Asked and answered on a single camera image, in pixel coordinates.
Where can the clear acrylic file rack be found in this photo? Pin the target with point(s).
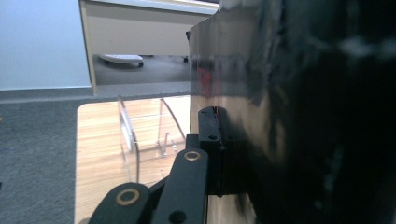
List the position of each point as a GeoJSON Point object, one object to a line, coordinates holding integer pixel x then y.
{"type": "Point", "coordinates": [134, 137]}

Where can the white panel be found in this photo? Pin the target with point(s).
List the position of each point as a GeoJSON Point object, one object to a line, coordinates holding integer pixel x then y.
{"type": "Point", "coordinates": [40, 43]}

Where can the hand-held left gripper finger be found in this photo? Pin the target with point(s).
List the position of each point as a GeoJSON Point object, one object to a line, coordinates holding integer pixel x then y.
{"type": "Point", "coordinates": [211, 146]}

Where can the beige wooden desk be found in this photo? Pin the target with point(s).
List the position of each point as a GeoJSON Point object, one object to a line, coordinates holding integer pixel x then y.
{"type": "Point", "coordinates": [140, 34]}

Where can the magazine with portrait cover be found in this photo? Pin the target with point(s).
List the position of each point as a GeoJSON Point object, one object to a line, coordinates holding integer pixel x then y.
{"type": "Point", "coordinates": [280, 109]}

